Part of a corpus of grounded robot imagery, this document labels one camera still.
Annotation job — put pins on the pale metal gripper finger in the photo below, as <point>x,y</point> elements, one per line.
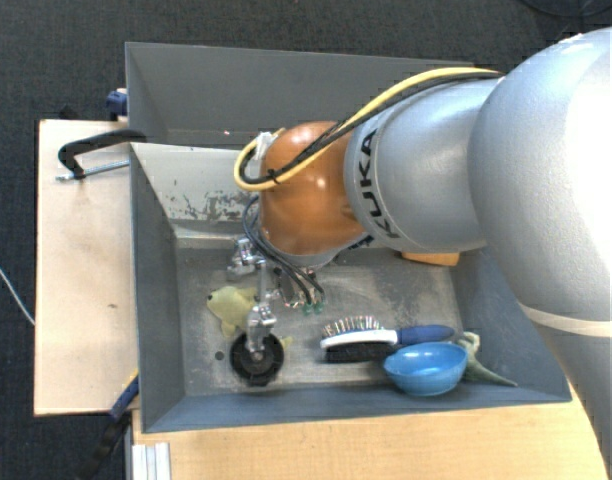
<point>260,318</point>
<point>243,255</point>

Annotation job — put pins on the yellow-green plush fish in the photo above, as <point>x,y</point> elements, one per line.
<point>231,304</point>

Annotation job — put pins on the grey metal bin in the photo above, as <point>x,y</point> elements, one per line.
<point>366,293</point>

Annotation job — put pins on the pale orange block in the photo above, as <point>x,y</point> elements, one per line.
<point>431,258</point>

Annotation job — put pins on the blue bowl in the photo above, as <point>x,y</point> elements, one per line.
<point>423,370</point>

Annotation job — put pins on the pale wood board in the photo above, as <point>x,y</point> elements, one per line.
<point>81,268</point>

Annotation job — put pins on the green toy dinosaur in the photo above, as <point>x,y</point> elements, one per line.
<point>478,372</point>

